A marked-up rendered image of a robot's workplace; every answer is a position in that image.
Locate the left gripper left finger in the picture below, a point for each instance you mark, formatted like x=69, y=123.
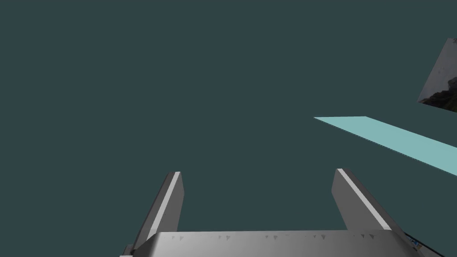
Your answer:
x=165, y=207

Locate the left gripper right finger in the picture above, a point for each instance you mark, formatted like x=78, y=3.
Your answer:
x=358, y=207

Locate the grey landscape wall picture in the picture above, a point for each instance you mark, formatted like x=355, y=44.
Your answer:
x=441, y=82

